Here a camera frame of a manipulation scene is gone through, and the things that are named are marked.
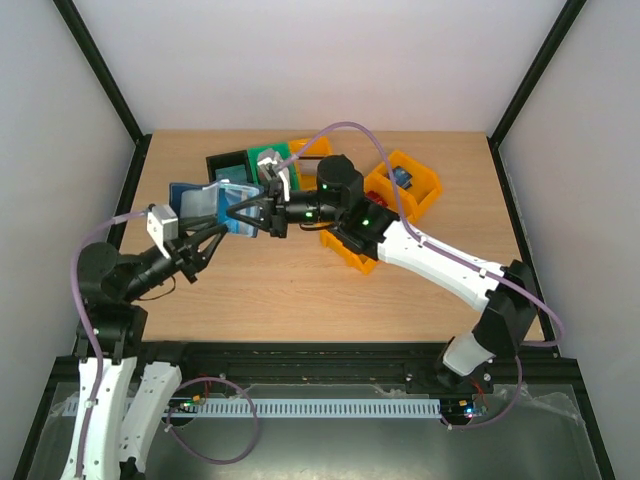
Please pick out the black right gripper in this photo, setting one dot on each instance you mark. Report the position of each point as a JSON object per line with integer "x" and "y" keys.
{"x": 275, "y": 215}

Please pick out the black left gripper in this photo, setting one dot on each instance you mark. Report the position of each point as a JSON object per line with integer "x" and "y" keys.
{"x": 186, "y": 257}

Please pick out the blue card holder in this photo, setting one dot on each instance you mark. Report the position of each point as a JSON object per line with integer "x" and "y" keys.
{"x": 210, "y": 200}

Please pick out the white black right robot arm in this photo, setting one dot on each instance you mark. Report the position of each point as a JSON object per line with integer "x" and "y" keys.
{"x": 501, "y": 294}

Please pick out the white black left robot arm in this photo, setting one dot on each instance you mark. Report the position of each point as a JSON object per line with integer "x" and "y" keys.
{"x": 112, "y": 435}

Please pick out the teal card stack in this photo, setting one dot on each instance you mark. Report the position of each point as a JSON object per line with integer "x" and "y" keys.
{"x": 234, "y": 173}

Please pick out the red VIP card stack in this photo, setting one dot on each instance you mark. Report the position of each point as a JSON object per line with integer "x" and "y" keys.
{"x": 377, "y": 198}

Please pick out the yellow bin with red cards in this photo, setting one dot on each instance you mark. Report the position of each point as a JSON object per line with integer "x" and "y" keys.
{"x": 359, "y": 262}

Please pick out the blue VIP card stack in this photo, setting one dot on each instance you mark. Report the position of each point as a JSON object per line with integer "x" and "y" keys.
{"x": 402, "y": 177}

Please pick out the black bin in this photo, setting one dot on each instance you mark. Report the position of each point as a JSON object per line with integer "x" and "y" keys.
{"x": 239, "y": 157}

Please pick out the green bin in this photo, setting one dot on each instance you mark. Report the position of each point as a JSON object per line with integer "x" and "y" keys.
{"x": 284, "y": 150}

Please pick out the yellow rear bin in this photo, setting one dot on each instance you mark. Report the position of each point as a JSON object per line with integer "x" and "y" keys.
{"x": 305, "y": 167}

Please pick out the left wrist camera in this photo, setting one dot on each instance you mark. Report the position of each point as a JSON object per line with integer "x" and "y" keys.
{"x": 162, "y": 225}

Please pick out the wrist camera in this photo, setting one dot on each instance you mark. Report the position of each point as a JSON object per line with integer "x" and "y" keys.
{"x": 268, "y": 162}
{"x": 162, "y": 225}

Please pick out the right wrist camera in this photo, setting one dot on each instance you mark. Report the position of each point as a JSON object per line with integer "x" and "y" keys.
{"x": 268, "y": 162}

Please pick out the white slotted cable duct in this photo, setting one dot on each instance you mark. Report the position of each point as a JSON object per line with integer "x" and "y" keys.
{"x": 315, "y": 408}

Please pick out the black left rear frame post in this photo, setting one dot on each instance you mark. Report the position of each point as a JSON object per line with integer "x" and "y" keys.
{"x": 81, "y": 34}

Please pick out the black frame post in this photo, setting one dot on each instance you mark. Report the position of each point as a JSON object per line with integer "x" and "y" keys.
{"x": 545, "y": 54}
{"x": 81, "y": 34}

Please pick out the black front frame rail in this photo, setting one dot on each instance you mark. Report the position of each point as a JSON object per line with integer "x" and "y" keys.
{"x": 412, "y": 365}

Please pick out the black right rear frame post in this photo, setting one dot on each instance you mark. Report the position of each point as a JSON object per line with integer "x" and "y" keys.
{"x": 545, "y": 54}

